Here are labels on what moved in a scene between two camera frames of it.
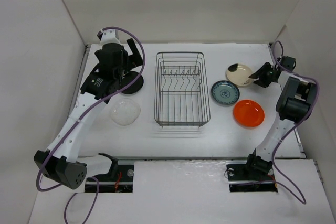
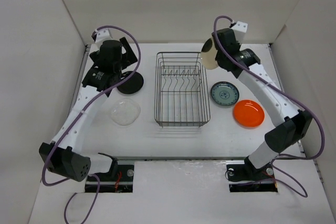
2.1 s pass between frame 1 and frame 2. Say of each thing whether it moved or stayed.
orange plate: stayed
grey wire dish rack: stayed
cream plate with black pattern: moved
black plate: stayed
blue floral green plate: stayed
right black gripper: moved
